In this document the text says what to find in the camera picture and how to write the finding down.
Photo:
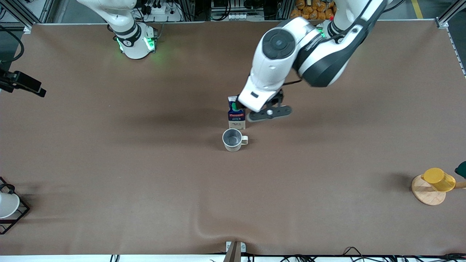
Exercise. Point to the blue white milk carton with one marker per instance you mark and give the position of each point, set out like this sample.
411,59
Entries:
236,120

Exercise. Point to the grey white ceramic mug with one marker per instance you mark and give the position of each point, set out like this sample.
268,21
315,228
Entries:
233,145

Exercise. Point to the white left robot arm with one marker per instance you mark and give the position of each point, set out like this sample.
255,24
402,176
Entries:
273,72

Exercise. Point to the round wooden cup stand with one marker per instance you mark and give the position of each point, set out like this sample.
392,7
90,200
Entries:
426,196

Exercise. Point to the yellow plastic cup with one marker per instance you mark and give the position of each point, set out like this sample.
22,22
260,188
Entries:
438,180

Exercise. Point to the white power strip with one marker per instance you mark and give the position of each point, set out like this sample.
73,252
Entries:
240,16
164,14

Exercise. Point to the orange bread roll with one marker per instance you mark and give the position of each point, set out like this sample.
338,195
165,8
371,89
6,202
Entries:
310,10
320,6
300,3
295,14
328,14

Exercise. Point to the white bowl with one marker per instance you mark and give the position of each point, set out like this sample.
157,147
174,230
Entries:
7,205

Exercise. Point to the large table cover sheet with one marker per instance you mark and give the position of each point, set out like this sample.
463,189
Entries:
145,182

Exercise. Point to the dark green object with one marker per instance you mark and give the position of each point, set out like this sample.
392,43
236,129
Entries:
461,170

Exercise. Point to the aluminium frame profile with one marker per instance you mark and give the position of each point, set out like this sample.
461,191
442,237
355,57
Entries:
442,22
27,27

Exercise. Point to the grey camera pole bracket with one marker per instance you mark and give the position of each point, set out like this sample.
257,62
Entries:
233,254

